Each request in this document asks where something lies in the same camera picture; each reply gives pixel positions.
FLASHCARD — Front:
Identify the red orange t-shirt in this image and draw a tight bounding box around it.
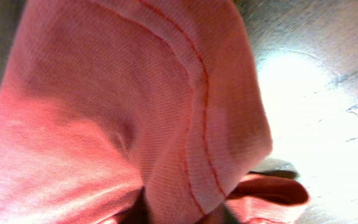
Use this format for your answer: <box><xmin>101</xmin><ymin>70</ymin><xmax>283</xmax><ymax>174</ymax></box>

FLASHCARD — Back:
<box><xmin>0</xmin><ymin>0</ymin><xmax>310</xmax><ymax>223</ymax></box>

